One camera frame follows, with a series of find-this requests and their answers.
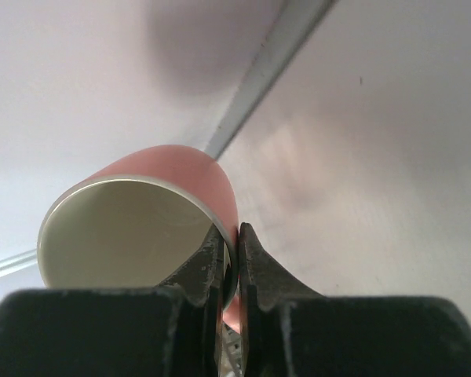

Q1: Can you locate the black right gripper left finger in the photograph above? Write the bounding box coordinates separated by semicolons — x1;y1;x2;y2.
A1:
0;228;225;376

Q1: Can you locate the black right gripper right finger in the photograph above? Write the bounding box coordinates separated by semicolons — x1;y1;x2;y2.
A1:
239;223;471;376

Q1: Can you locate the pink ceramic cup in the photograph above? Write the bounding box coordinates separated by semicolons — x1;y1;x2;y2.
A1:
37;145;240;330

